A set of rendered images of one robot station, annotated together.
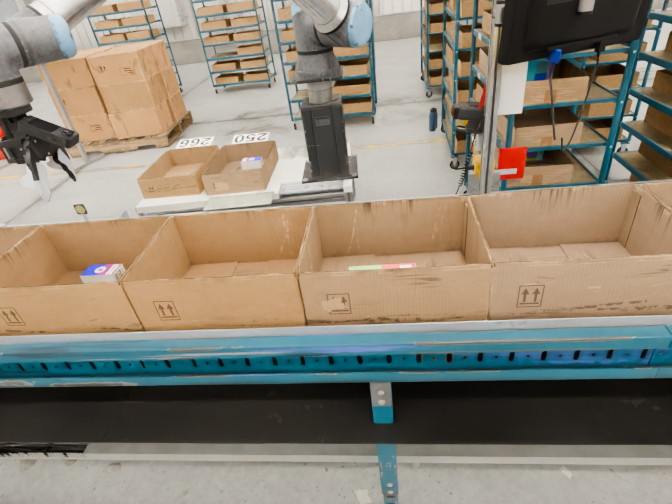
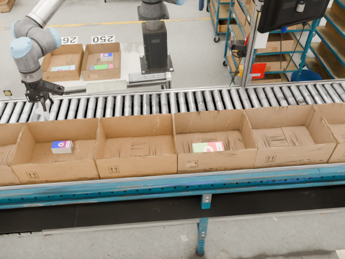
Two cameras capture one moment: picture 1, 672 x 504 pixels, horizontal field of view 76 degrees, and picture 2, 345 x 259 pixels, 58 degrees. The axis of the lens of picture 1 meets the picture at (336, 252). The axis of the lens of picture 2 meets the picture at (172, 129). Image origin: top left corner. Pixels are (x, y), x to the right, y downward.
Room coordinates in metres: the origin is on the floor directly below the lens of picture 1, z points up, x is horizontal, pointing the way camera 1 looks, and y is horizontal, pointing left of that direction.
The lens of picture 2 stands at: (-0.21, 0.31, 2.19)
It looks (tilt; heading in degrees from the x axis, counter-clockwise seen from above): 46 degrees down; 348
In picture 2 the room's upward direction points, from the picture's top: 1 degrees counter-clockwise
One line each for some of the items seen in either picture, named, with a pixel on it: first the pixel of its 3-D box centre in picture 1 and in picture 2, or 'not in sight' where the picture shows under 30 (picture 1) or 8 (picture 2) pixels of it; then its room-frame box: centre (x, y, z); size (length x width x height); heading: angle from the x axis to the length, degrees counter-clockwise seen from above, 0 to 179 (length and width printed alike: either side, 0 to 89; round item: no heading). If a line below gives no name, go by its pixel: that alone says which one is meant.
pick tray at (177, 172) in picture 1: (182, 170); (63, 62); (2.06, 0.70, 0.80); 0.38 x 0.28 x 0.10; 172
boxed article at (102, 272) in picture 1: (104, 276); (62, 147); (1.03, 0.66, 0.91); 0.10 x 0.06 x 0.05; 80
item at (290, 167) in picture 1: (253, 173); (107, 63); (2.06, 0.36, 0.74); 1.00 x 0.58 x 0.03; 85
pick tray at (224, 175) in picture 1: (243, 166); (102, 60); (2.01, 0.39, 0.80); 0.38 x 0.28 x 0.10; 172
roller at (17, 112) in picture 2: not in sight; (11, 127); (1.47, 1.05, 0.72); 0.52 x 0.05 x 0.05; 171
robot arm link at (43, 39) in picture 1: (39, 40); (43, 41); (1.10, 0.59, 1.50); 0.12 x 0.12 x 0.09; 44
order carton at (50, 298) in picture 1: (89, 276); (61, 150); (0.95, 0.65, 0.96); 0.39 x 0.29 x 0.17; 81
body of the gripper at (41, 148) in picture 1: (23, 134); (36, 88); (1.02, 0.67, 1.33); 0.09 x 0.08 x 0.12; 81
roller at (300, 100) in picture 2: not in sight; (304, 109); (1.16, -0.94, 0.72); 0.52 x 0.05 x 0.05; 171
